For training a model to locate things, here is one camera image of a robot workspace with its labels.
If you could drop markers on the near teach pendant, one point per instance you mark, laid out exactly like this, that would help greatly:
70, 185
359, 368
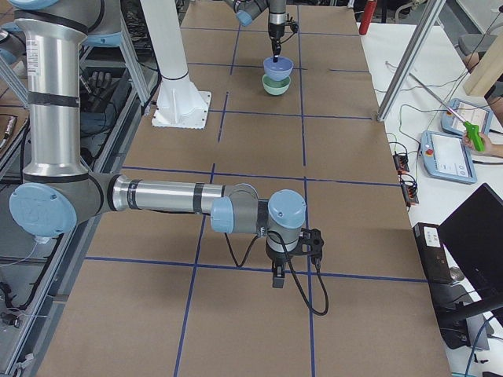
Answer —
445, 157

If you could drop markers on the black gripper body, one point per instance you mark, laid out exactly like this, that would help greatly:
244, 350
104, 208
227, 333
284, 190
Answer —
276, 31

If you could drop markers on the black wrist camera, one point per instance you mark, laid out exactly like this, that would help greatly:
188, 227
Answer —
310, 244
292, 24

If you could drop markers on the teach pendant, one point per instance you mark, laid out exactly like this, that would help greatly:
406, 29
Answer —
476, 114
445, 157

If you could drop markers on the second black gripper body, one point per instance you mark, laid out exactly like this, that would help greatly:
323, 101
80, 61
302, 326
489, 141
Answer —
277, 257

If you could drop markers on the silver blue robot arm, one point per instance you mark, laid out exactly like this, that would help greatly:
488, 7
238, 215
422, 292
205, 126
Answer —
247, 11

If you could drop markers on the black laptop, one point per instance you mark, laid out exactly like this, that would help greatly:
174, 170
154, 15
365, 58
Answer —
473, 236

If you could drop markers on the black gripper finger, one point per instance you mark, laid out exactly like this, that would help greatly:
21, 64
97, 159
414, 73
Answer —
278, 278
276, 52

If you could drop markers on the aluminium frame post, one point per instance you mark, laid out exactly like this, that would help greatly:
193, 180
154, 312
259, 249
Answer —
418, 39

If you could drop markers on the person's hand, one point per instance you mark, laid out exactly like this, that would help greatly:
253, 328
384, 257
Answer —
473, 143

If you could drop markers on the blue bowl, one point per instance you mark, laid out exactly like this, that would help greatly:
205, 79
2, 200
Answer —
278, 68

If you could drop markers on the green bowl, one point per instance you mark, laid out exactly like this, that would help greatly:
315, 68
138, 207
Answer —
275, 88

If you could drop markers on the red cylinder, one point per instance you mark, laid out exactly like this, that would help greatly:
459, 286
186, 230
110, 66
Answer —
367, 16

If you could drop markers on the person in black shirt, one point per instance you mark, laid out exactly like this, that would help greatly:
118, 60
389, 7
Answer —
485, 70

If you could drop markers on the black box device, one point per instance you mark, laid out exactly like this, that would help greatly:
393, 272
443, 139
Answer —
433, 256

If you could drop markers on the far teach pendant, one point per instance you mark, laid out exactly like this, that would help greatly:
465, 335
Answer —
476, 114

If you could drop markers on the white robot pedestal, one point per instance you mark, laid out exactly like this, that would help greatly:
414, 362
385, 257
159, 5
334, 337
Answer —
179, 103

